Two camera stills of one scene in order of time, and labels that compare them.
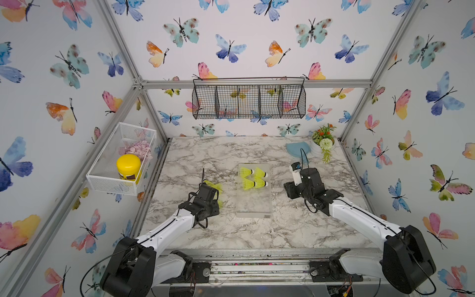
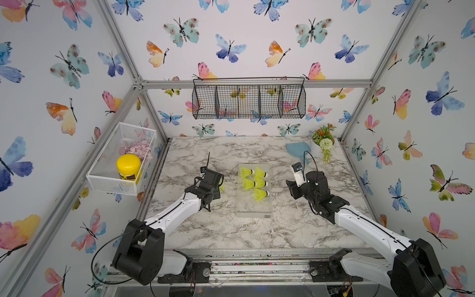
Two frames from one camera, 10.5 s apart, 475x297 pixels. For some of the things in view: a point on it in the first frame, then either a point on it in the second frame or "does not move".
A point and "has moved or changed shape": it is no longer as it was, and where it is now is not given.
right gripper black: [289, 189] does not move
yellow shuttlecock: [218, 187] has moved or changed shape
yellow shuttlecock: [259, 174] does not move
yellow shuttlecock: [248, 184] does not move
